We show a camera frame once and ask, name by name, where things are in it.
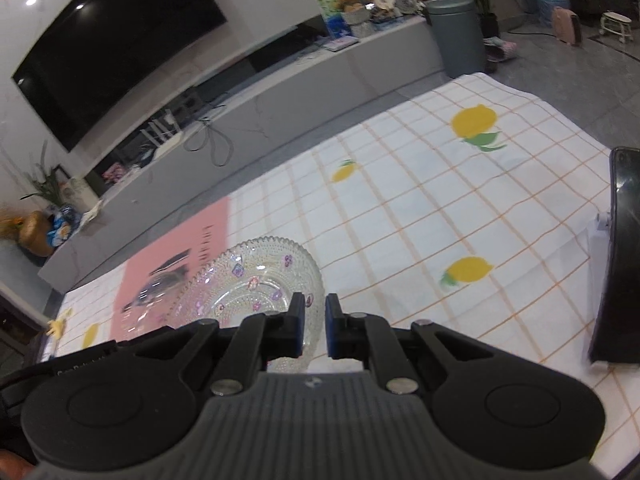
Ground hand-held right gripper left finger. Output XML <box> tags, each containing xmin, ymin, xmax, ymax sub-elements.
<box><xmin>132</xmin><ymin>291</ymin><xmax>307</xmax><ymax>396</ymax></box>

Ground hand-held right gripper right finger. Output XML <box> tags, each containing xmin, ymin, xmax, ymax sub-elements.
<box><xmin>325</xmin><ymin>293</ymin><xmax>494</xmax><ymax>395</ymax></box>

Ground clear glass plate purple flowers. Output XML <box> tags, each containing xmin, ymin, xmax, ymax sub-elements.
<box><xmin>167</xmin><ymin>236</ymin><xmax>326</xmax><ymax>374</ymax></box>

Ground clear glass plate pink flowers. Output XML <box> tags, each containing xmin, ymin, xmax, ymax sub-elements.
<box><xmin>119</xmin><ymin>267</ymin><xmax>190</xmax><ymax>337</ymax></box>

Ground golden vase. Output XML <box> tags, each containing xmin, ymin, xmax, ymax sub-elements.
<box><xmin>18</xmin><ymin>209</ymin><xmax>56</xmax><ymax>259</ymax></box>

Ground blue snack packet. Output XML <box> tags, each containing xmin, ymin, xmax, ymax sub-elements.
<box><xmin>47</xmin><ymin>212</ymin><xmax>84</xmax><ymax>247</ymax></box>

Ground dried yellow flowers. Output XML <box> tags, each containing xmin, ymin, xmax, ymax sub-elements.
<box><xmin>0</xmin><ymin>202</ymin><xmax>27</xmax><ymax>242</ymax></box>

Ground pale paper sheets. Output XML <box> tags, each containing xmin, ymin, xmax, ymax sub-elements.
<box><xmin>77</xmin><ymin>199</ymin><xmax>104</xmax><ymax>229</ymax></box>

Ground checkered lemon print tablecloth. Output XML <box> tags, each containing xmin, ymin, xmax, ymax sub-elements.
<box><xmin>46</xmin><ymin>72</ymin><xmax>640</xmax><ymax>480</ymax></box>

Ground white printed card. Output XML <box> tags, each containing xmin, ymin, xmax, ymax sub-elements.
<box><xmin>62</xmin><ymin>177</ymin><xmax>89</xmax><ymax>202</ymax></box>

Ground green leafy plant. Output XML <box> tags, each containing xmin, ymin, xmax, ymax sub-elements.
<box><xmin>19</xmin><ymin>139</ymin><xmax>67</xmax><ymax>207</ymax></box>

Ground white router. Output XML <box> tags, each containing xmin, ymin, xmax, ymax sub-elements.
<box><xmin>142</xmin><ymin>109</ymin><xmax>181</xmax><ymax>149</ymax></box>

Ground grey marble television console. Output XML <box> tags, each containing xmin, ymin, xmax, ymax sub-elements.
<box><xmin>37</xmin><ymin>12</ymin><xmax>446</xmax><ymax>296</ymax></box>

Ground pink notebook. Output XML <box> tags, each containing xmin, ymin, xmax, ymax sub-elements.
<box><xmin>322</xmin><ymin>34</ymin><xmax>360</xmax><ymax>52</ymax></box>

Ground black smartphone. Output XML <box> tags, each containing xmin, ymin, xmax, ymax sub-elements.
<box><xmin>587</xmin><ymin>145</ymin><xmax>640</xmax><ymax>364</ymax></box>

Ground green and blue painting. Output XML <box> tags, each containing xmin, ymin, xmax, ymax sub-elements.
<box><xmin>313</xmin><ymin>0</ymin><xmax>384</xmax><ymax>41</ymax></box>

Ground grey trash can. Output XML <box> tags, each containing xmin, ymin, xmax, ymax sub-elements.
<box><xmin>424</xmin><ymin>0</ymin><xmax>487</xmax><ymax>80</ymax></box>

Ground pink slipper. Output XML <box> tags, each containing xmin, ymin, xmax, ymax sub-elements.
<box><xmin>482</xmin><ymin>36</ymin><xmax>520</xmax><ymax>74</ymax></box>

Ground black flat television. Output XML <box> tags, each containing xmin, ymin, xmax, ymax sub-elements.
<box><xmin>10</xmin><ymin>0</ymin><xmax>229</xmax><ymax>154</ymax></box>

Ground pink space heater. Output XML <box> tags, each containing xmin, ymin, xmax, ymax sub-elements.
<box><xmin>551</xmin><ymin>5</ymin><xmax>584</xmax><ymax>47</ymax></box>

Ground white small stool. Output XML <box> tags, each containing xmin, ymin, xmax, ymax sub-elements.
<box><xmin>598</xmin><ymin>10</ymin><xmax>634</xmax><ymax>44</ymax></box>

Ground black cable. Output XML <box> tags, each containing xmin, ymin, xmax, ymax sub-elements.
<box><xmin>182</xmin><ymin>102</ymin><xmax>236</xmax><ymax>167</ymax></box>

